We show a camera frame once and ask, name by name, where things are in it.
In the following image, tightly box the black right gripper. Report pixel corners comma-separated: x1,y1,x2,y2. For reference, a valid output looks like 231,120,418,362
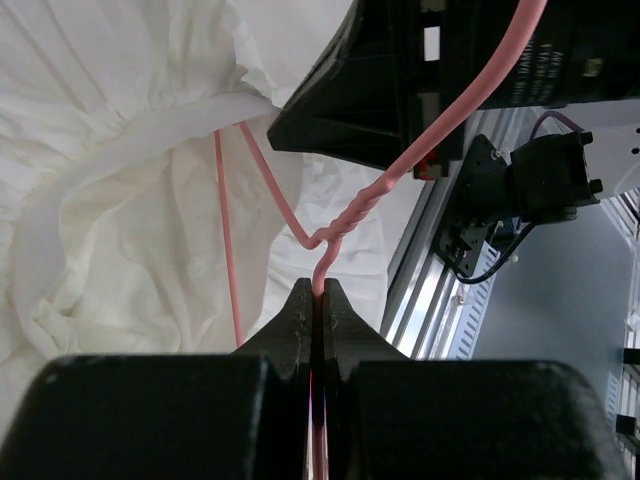
389,1,639,178

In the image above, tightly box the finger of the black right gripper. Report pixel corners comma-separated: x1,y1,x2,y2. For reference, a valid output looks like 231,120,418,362
267,1,401,168

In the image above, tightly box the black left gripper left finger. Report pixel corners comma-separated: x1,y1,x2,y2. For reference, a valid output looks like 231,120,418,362
1,279,312,479

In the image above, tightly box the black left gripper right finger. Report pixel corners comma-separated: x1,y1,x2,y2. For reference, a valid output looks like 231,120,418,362
322,279,628,479

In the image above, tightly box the aluminium frame rail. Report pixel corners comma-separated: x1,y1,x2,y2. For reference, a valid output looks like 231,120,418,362
379,107,531,359

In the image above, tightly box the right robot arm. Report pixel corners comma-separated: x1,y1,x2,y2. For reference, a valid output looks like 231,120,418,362
267,1,639,283

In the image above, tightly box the white slotted cable duct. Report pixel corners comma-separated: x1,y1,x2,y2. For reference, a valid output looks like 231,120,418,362
439,269,501,361

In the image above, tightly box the white skirt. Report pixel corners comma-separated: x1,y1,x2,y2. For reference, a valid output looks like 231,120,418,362
0,0,431,391

